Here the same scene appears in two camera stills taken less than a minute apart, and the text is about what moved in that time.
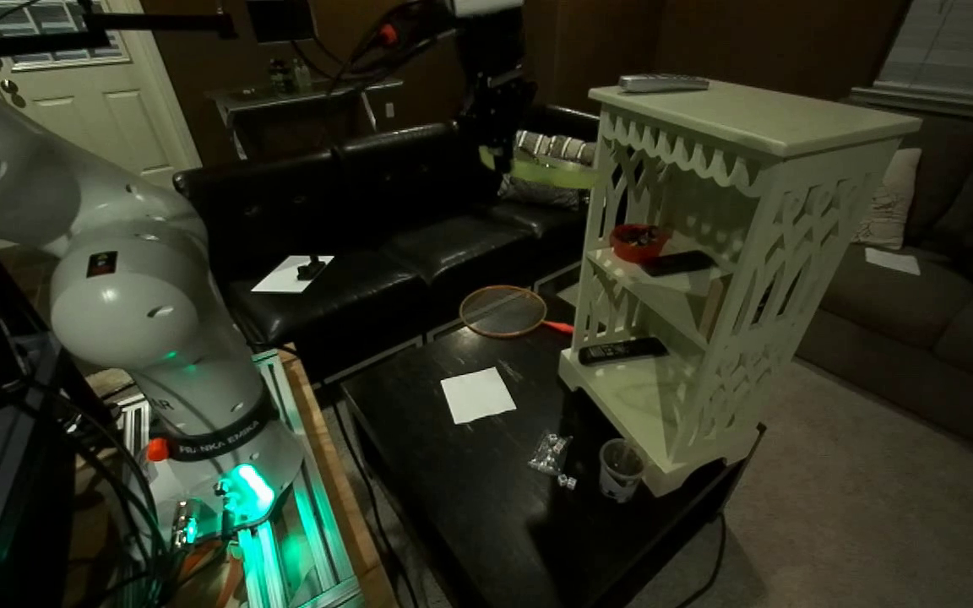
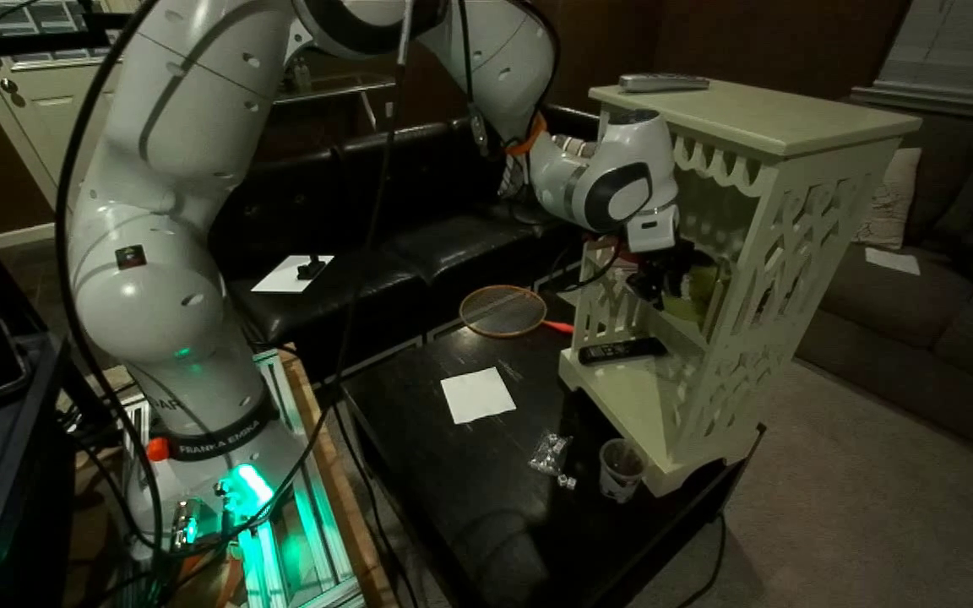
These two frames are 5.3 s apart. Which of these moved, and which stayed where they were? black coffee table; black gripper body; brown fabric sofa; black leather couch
Moved: black gripper body
Stayed: brown fabric sofa; black coffee table; black leather couch
